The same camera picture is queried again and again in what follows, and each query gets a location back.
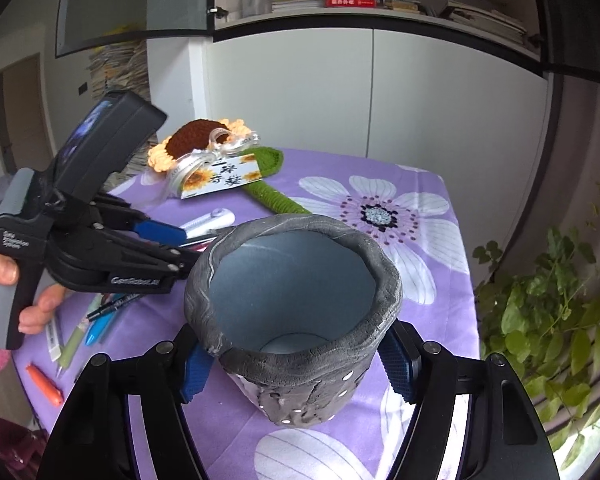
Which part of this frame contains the white correction tape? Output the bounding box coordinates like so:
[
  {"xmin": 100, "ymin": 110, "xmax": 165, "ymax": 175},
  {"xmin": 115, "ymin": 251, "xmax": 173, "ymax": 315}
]
[{"xmin": 181, "ymin": 208, "xmax": 236, "ymax": 238}]

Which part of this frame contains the black pen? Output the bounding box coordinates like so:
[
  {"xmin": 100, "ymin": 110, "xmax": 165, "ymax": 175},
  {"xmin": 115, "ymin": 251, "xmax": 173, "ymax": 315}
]
[{"xmin": 87, "ymin": 294, "xmax": 141, "ymax": 322}]

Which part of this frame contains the blue pen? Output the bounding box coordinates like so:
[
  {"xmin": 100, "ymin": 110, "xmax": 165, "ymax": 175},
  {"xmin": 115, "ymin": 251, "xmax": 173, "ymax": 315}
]
[{"xmin": 85, "ymin": 307, "xmax": 121, "ymax": 347}]

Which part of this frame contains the grey clay pen holder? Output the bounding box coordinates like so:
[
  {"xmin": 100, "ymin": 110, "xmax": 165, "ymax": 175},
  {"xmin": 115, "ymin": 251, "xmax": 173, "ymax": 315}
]
[{"xmin": 184, "ymin": 214, "xmax": 403, "ymax": 428}]

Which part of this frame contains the white eraser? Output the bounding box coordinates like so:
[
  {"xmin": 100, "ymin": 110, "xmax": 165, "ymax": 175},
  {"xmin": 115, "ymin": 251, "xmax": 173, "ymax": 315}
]
[{"xmin": 45, "ymin": 314, "xmax": 62, "ymax": 363}]

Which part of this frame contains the green gel pen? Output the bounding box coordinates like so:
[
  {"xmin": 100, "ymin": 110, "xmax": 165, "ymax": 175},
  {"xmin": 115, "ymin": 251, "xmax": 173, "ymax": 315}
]
[{"xmin": 56, "ymin": 294, "xmax": 103, "ymax": 378}]

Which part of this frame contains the orange marker pen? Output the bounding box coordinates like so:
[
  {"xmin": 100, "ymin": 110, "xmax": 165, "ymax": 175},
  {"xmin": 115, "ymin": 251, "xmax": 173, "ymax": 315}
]
[{"xmin": 25, "ymin": 363, "xmax": 64, "ymax": 408}]

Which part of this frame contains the person's left hand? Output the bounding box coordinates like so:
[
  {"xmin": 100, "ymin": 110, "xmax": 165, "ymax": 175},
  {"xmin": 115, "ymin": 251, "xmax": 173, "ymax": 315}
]
[{"xmin": 0, "ymin": 255, "xmax": 68, "ymax": 335}]

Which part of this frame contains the sunflower gift card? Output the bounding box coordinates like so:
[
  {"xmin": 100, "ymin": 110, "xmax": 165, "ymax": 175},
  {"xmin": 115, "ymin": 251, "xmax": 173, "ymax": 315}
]
[{"xmin": 177, "ymin": 153, "xmax": 263, "ymax": 200}]

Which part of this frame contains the crochet sunflower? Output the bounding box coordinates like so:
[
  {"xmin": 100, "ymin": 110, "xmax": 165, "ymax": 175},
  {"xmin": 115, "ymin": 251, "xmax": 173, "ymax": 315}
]
[{"xmin": 147, "ymin": 119, "xmax": 307, "ymax": 214}]

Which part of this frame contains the green potted plant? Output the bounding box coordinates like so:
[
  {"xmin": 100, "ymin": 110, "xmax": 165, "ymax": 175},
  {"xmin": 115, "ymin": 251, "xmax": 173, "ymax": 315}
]
[{"xmin": 471, "ymin": 119, "xmax": 600, "ymax": 470}]

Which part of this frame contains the purple floral tablecloth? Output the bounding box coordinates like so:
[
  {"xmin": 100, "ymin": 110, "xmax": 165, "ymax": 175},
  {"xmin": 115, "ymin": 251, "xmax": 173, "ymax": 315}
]
[{"xmin": 11, "ymin": 147, "xmax": 482, "ymax": 480}]

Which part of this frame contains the stack of paper books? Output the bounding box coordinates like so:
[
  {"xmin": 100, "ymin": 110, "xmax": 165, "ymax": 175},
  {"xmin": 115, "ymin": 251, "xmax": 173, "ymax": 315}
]
[{"xmin": 88, "ymin": 40, "xmax": 158, "ymax": 190}]

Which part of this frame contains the glass cabinet door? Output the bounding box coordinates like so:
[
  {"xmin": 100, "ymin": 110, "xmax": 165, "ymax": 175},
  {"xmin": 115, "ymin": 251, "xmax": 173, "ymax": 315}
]
[{"xmin": 56, "ymin": 0, "xmax": 214, "ymax": 58}]

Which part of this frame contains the white bookshelf cabinet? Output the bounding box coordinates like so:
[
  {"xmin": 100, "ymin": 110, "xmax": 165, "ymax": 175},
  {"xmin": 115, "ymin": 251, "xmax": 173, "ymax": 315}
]
[{"xmin": 147, "ymin": 0, "xmax": 550, "ymax": 250}]

